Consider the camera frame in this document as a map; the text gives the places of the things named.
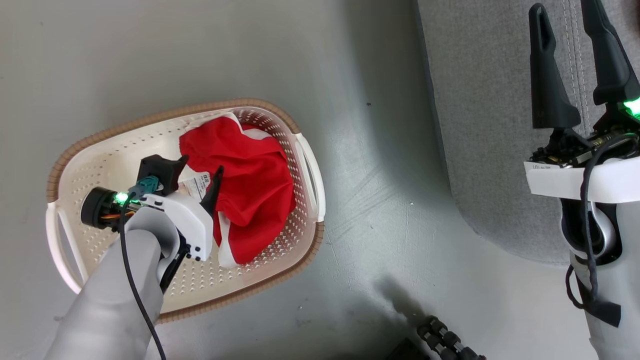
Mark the grey fabric sofa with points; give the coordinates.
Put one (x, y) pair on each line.
(490, 150)

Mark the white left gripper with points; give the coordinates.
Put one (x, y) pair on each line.
(190, 220)

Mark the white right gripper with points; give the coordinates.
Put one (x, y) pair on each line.
(560, 180)

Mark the white perforated laundry basket brown rim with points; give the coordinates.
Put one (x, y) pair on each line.
(110, 155)

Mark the red clothing with white trim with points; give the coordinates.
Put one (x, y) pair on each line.
(255, 190)

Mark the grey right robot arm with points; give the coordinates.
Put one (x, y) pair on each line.
(620, 280)

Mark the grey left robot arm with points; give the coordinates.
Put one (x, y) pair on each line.
(105, 300)

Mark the black wrist camera teal connector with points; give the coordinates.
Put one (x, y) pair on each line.
(157, 172)

